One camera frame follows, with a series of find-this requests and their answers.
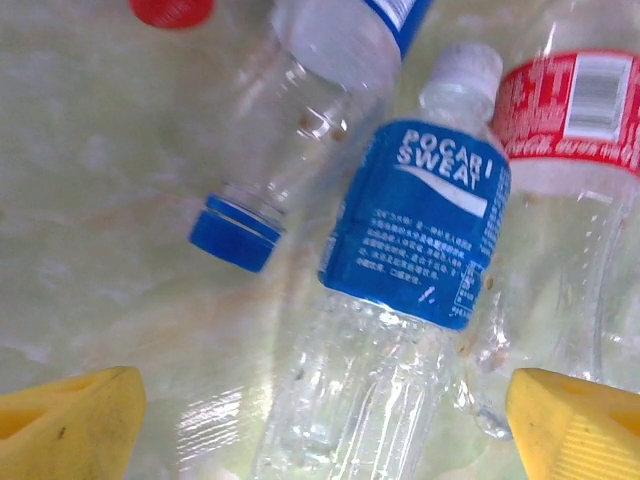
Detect clear bottle blue cap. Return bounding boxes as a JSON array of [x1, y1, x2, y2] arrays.
[[188, 0, 436, 274]]

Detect red bottle cap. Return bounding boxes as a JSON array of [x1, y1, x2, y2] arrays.
[[128, 0, 215, 29]]

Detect clear Coca-Cola bottle red label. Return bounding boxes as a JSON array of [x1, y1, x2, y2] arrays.
[[487, 0, 640, 391]]

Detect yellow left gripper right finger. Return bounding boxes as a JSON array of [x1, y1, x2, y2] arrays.
[[505, 367, 640, 480]]

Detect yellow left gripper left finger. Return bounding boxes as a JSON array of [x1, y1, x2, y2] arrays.
[[0, 365, 148, 480]]

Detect Pocari Sweat bottle white cap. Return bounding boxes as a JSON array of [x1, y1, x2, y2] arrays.
[[249, 42, 514, 480]]

